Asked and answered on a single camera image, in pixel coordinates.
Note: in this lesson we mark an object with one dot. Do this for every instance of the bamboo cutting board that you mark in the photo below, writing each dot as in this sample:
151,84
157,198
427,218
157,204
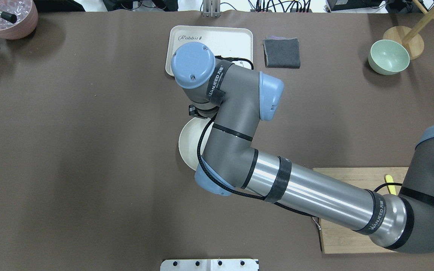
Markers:
336,239

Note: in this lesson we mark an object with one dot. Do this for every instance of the grey folded cloth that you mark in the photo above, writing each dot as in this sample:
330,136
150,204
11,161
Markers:
282,52

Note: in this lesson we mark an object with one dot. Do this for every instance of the white rabbit tray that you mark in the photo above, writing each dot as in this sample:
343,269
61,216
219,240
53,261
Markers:
223,41

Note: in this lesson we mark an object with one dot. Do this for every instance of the yellow plastic knife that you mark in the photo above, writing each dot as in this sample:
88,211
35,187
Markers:
391,188

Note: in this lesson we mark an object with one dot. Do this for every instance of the beige round plate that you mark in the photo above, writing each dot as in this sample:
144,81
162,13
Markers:
188,141

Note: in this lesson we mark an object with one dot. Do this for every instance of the aluminium frame post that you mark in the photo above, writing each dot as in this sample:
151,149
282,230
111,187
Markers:
211,8

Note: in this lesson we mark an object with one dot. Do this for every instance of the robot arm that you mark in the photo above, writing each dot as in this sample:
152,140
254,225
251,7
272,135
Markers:
235,99

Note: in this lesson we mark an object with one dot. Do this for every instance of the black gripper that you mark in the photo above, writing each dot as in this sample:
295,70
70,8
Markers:
192,110

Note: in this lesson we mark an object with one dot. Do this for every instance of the mint green bowl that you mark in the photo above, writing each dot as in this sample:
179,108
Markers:
388,57

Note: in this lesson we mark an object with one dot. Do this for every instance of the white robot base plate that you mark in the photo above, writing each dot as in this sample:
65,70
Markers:
210,265

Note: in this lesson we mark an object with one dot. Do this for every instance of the wooden mug tree stand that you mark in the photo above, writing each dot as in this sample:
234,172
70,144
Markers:
410,38

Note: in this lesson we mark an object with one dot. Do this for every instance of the pink bowl with ice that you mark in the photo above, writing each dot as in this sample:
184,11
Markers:
27,19

